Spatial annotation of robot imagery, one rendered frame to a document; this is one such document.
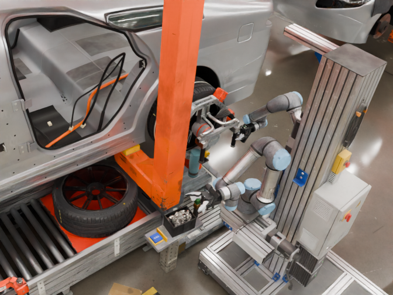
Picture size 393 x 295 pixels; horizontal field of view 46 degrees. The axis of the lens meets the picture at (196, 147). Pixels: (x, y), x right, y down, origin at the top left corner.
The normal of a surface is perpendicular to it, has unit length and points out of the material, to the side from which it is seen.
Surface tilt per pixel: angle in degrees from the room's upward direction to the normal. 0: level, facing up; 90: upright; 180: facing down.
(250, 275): 0
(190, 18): 90
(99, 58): 6
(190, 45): 90
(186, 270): 0
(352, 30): 99
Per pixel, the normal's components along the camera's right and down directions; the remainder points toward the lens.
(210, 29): 0.65, 0.44
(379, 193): 0.11, -0.75
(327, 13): -0.50, 0.52
